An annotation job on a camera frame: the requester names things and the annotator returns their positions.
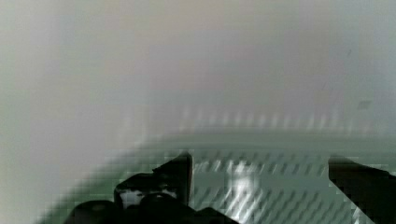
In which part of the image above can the green plastic strainer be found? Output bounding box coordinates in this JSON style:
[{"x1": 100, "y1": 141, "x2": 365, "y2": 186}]
[{"x1": 35, "y1": 132, "x2": 395, "y2": 224}]

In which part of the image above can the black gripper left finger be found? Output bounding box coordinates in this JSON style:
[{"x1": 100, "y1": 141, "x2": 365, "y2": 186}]
[{"x1": 64, "y1": 152, "x2": 239, "y2": 224}]

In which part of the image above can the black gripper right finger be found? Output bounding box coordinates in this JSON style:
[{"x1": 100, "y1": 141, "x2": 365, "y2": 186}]
[{"x1": 328, "y1": 156, "x2": 396, "y2": 224}]

